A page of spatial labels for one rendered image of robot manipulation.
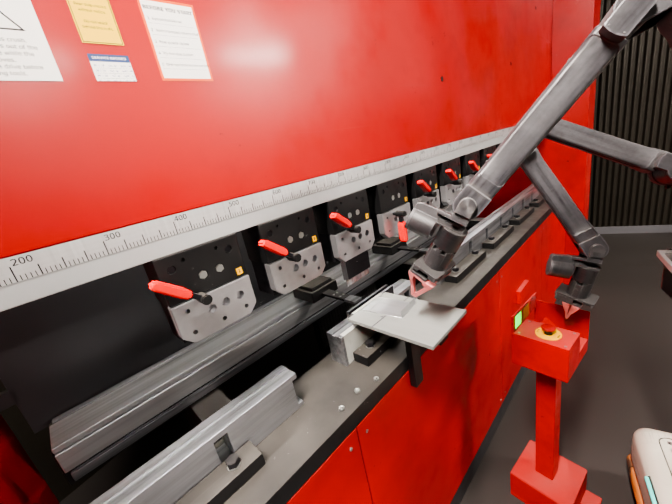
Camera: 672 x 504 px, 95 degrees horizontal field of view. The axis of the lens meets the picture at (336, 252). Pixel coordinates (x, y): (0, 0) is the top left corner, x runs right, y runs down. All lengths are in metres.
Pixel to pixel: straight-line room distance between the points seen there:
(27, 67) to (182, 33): 0.22
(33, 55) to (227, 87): 0.26
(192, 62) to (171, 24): 0.06
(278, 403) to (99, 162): 0.59
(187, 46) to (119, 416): 0.79
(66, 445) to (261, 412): 0.41
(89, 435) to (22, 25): 0.76
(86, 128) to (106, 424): 0.65
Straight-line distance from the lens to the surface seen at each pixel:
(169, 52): 0.64
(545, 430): 1.51
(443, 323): 0.83
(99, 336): 1.16
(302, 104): 0.75
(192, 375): 0.96
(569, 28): 2.83
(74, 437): 0.95
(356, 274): 0.90
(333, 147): 0.79
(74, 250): 0.56
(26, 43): 0.59
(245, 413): 0.76
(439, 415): 1.24
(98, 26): 0.62
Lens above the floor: 1.45
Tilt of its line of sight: 17 degrees down
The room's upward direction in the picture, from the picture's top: 11 degrees counter-clockwise
